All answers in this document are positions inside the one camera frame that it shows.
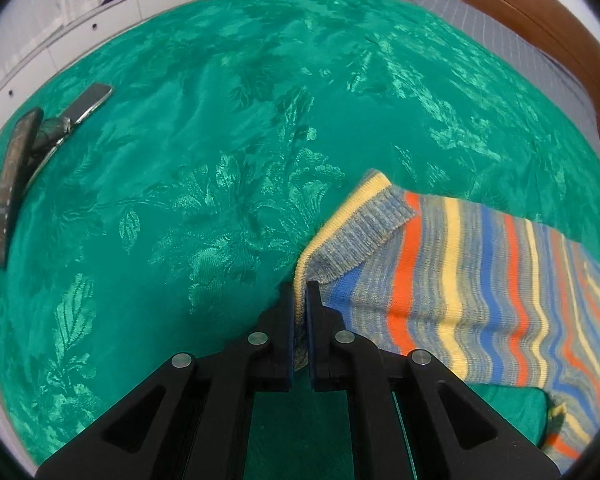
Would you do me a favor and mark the striped knit sweater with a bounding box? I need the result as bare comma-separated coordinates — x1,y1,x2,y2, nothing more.
294,170,600,470

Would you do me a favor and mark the green floral bedspread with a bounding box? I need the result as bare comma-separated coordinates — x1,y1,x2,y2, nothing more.
0,0,600,464

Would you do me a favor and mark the black remote control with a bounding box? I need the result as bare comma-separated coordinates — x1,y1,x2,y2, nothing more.
0,107,44,268

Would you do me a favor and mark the white drawer cabinet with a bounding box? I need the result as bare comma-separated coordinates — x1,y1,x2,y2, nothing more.
0,0,197,134

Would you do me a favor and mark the grey checked bed sheet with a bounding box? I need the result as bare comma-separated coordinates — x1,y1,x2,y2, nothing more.
401,0,600,152

